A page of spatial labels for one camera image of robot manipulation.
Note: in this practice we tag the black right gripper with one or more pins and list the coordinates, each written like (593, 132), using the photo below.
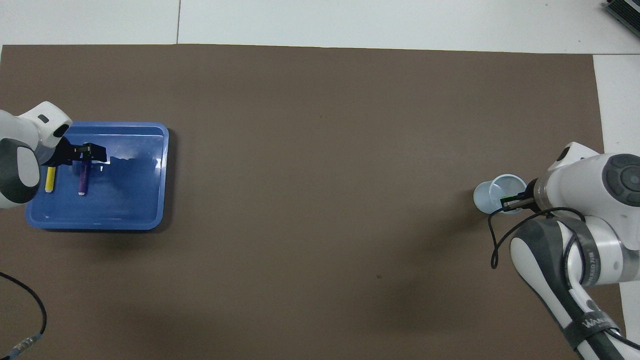
(530, 200)

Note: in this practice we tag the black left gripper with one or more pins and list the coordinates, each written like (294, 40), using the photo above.
(64, 155)

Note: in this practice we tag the purple highlighter pen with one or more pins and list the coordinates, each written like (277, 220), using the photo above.
(83, 177)

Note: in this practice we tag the yellow highlighter pen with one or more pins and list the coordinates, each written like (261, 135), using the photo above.
(50, 180)

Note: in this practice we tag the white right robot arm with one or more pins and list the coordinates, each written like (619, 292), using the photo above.
(600, 200)

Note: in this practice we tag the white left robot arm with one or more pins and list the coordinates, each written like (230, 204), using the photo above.
(20, 135)

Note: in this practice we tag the translucent plastic cup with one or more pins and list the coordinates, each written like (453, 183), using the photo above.
(482, 197)

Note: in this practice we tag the blue plastic tray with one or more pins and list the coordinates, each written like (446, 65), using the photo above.
(140, 205)

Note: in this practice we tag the brown paper table mat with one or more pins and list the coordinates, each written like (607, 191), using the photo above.
(320, 150)

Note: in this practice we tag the grey ribbed device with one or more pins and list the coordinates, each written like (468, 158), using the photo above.
(625, 10)

